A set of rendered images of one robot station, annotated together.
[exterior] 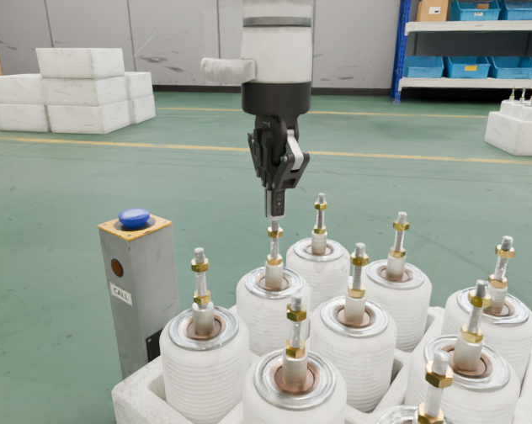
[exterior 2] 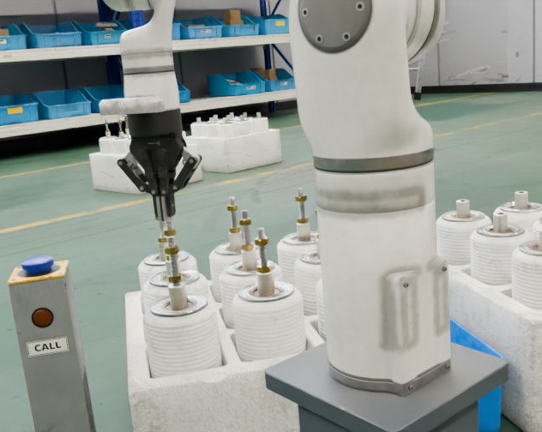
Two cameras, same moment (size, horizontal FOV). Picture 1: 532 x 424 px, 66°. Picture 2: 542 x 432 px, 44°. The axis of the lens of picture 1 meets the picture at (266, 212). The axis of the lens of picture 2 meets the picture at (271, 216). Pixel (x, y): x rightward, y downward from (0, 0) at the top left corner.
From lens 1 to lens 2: 0.68 m
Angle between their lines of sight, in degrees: 48
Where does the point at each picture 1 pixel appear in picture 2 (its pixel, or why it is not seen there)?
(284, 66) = (174, 97)
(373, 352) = (279, 277)
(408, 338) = not seen: hidden behind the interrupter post
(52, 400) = not seen: outside the picture
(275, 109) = (172, 129)
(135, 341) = (70, 394)
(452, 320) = (292, 255)
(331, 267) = (190, 263)
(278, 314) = (200, 291)
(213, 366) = (212, 317)
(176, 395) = (190, 359)
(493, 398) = not seen: hidden behind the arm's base
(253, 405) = (264, 308)
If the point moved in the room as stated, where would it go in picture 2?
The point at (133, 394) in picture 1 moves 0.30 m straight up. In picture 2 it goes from (152, 384) to (118, 141)
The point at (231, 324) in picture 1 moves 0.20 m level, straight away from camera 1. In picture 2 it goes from (192, 297) to (91, 281)
